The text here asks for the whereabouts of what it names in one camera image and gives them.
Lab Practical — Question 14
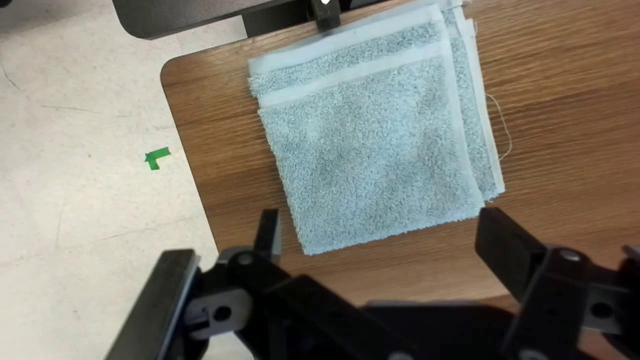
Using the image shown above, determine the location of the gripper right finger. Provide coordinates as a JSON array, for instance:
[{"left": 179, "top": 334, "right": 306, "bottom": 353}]
[{"left": 474, "top": 206, "right": 640, "bottom": 360}]

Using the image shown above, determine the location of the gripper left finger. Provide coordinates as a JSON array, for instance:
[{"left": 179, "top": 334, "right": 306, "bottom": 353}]
[{"left": 184, "top": 208, "right": 417, "bottom": 360}]

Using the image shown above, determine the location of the light blue folded towel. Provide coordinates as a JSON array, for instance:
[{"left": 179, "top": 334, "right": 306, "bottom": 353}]
[{"left": 247, "top": 0, "right": 513, "bottom": 257}]

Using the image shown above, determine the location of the dark grey bar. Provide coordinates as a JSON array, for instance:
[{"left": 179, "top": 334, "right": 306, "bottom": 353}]
[{"left": 104, "top": 249, "right": 202, "bottom": 360}]

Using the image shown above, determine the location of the green tape mark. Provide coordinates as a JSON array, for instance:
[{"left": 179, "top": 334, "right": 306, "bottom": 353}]
[{"left": 144, "top": 146, "right": 172, "bottom": 171}]

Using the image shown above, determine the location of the black clamp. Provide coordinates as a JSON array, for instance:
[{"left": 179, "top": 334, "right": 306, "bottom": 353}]
[{"left": 310, "top": 0, "right": 342, "bottom": 33}]

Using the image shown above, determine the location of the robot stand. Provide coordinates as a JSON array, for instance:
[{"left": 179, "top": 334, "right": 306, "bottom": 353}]
[{"left": 112, "top": 0, "right": 351, "bottom": 40}]

